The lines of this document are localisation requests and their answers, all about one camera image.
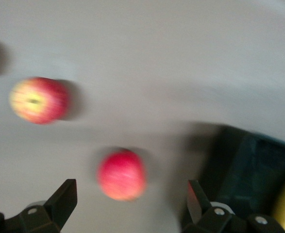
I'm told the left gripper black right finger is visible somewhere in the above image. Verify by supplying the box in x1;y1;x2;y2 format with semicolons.
182;179;285;233

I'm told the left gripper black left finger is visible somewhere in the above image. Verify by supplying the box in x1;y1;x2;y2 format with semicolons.
0;179;78;233

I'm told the black rectangular plastic tray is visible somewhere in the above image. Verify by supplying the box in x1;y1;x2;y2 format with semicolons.
205;126;285;233

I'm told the red pomegranate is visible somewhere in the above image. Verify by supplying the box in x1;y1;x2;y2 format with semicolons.
97;148;148;201

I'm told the red yellow apple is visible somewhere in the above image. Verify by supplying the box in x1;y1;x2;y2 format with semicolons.
10;77;70;125

